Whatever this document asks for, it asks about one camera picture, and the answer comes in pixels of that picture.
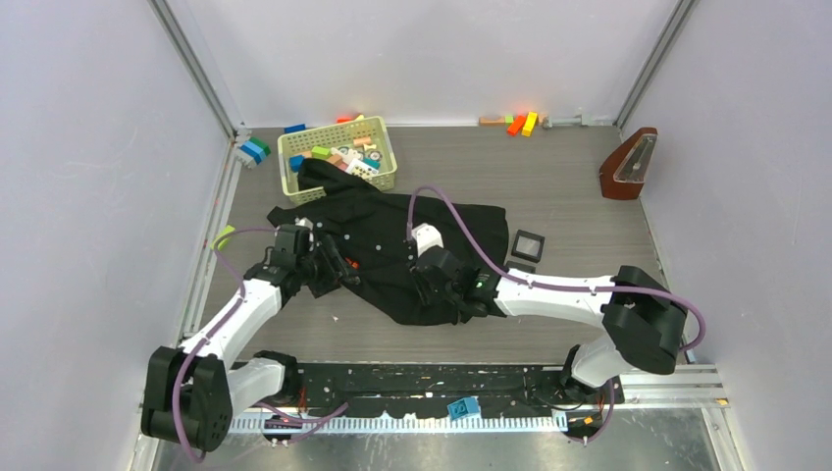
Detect black square box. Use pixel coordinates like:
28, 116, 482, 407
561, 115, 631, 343
505, 260, 537, 274
510, 230, 546, 264

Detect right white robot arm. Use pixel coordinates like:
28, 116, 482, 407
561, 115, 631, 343
410, 246, 687, 403

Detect blue block behind basket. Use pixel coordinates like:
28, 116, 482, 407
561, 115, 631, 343
284, 124, 307, 133

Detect brown wooden metronome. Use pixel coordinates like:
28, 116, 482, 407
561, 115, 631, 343
598, 128, 658, 200

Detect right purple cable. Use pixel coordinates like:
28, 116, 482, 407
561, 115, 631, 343
405, 184, 707, 446

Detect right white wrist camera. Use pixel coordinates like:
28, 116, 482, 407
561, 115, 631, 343
411, 223, 443, 257

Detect black button shirt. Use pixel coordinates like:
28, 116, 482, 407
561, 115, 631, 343
266, 159, 509, 326

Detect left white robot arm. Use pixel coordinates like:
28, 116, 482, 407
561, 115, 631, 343
140, 219, 358, 460

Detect yellow block at wall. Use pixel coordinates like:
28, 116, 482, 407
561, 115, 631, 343
521, 112, 539, 137

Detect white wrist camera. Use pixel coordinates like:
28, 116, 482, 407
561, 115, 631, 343
411, 223, 443, 257
295, 218, 315, 232

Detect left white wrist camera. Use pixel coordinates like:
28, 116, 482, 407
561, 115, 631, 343
295, 218, 315, 232

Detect toy blocks in basket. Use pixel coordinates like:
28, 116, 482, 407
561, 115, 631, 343
288, 136, 384, 178

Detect lime green block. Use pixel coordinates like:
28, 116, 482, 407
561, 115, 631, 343
211, 225, 235, 250

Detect orange block at wall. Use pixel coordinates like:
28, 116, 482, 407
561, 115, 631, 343
506, 115, 526, 136

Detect pale green plastic basket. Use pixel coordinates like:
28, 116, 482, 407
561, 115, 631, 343
277, 116, 397, 205

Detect blue toy brick front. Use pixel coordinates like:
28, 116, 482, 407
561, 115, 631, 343
446, 396, 480, 421

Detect tan wooden block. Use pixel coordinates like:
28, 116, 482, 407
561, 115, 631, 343
479, 116, 505, 126

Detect black square box near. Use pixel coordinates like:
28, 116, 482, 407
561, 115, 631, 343
505, 260, 537, 274

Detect black square box far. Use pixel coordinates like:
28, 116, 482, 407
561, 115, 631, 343
510, 230, 546, 264

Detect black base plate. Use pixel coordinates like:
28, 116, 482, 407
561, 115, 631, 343
263, 363, 609, 419

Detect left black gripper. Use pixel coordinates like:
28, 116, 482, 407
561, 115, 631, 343
295, 236, 357, 298

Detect stacked blue green bricks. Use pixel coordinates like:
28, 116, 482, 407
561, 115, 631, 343
236, 137, 272, 169

